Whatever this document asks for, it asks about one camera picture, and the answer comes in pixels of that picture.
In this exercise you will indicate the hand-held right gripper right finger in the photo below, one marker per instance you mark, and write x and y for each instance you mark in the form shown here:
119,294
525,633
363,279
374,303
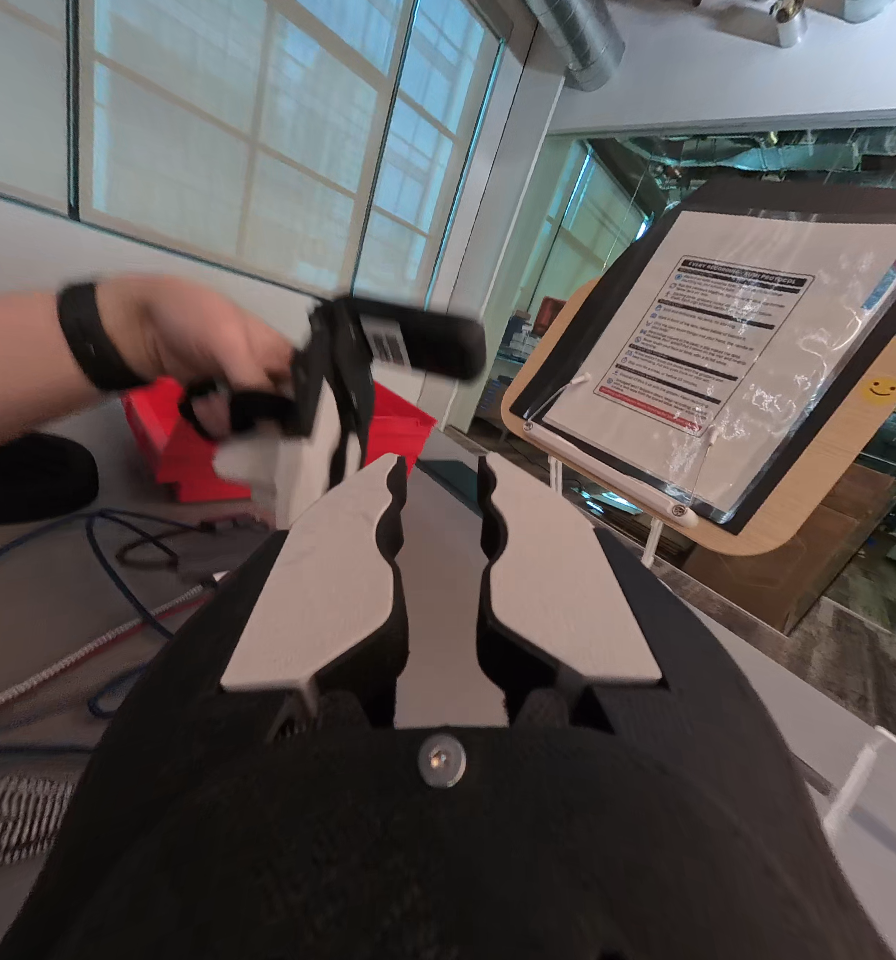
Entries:
560,592

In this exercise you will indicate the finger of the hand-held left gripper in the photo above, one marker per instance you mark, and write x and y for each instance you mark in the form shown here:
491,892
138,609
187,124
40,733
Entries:
301,487
245,469

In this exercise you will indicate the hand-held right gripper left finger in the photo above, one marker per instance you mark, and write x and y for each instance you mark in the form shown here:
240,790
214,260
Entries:
320,585

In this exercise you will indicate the red plastic bin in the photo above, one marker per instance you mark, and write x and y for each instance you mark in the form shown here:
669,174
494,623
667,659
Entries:
185,450

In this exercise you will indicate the person's left forearm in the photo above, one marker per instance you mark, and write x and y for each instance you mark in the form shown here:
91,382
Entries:
13,375

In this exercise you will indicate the person's left hand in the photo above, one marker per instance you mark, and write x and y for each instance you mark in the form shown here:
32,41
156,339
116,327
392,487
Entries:
193,330

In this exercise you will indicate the black wristband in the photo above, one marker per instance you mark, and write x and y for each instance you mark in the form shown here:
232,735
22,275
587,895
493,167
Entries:
95,337

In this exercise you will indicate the brown cardboard box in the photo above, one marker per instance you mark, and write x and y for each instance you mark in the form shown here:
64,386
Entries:
777,577

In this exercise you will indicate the large window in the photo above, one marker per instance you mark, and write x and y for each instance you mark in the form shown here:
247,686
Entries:
230,150

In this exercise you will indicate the printed instruction sheet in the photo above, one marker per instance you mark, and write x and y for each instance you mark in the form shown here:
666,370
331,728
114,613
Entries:
792,420

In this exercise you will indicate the wooden stand board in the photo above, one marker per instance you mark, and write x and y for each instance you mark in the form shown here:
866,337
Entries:
852,465

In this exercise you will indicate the yellow smiley sticker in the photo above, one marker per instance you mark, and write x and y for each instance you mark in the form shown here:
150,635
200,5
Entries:
882,390

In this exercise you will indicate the silver spiral air duct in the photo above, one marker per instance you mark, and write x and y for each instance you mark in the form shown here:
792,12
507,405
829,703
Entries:
575,37

